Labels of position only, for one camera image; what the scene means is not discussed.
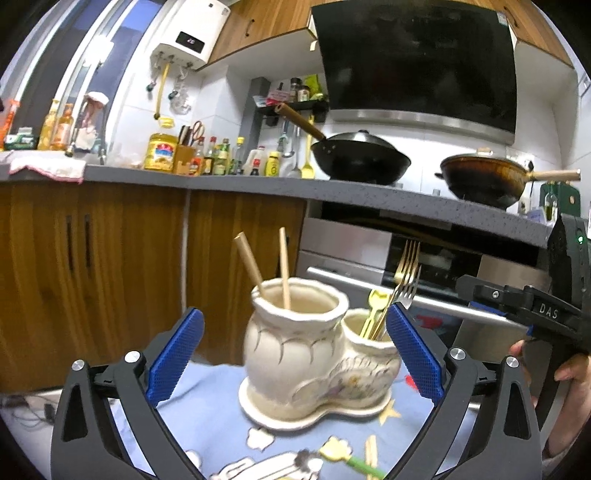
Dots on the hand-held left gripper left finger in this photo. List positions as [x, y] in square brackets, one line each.
[178, 350]

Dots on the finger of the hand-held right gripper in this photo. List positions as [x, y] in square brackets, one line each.
[485, 291]
[489, 308]

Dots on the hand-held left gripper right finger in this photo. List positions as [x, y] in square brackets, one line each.
[415, 353]

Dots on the silver fork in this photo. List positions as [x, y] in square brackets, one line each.
[408, 293]

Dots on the gold fork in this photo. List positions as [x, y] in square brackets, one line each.
[408, 263]

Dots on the wooden chopstick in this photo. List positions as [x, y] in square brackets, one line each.
[249, 263]
[368, 450]
[374, 450]
[285, 267]

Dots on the cream ceramic double utensil holder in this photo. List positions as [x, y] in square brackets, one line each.
[295, 360]

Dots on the person's right hand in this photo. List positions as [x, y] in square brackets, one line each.
[575, 374]

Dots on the olive oil bottle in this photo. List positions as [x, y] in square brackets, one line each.
[550, 207]

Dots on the blue cartoon printed cloth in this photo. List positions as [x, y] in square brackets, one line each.
[221, 415]

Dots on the green cutting board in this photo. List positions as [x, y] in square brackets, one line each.
[568, 196]

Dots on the wooden base cabinet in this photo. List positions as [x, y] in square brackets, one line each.
[138, 258]

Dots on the stainless built-in oven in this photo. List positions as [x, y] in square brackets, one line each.
[351, 249]

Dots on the silver utensil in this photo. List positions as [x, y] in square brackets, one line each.
[308, 460]

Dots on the grey speckled countertop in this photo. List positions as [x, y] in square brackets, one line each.
[351, 196]

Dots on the wooden knife block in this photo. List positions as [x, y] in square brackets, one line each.
[184, 159]

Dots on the row of sauce bottles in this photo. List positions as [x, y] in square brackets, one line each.
[221, 159]

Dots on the large yellow oil bottle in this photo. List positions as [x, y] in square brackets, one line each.
[160, 152]

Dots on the white plastic jug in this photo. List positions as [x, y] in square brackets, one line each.
[255, 161]

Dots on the small yellow bottle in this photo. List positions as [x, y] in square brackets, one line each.
[273, 166]

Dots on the yellow spatula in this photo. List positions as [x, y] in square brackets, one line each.
[308, 170]

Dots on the white pink dish cloth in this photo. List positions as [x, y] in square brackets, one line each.
[46, 167]

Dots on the black range hood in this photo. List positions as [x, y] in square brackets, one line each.
[415, 60]

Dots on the faucet with white rag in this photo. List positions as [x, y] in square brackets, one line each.
[90, 124]

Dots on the yellow liquid bottle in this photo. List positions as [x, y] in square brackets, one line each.
[47, 129]
[64, 131]

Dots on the green box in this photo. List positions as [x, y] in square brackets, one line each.
[21, 140]

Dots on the green packet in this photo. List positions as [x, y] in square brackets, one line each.
[314, 85]

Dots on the orange bottle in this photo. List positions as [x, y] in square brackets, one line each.
[11, 120]

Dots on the white water heater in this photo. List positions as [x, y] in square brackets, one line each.
[189, 37]

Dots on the sliding glass window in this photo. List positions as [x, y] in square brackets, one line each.
[69, 55]

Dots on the wooden wall cabinet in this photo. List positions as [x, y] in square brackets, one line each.
[535, 27]
[258, 27]

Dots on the black wall rack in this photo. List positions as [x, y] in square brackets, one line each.
[295, 108]

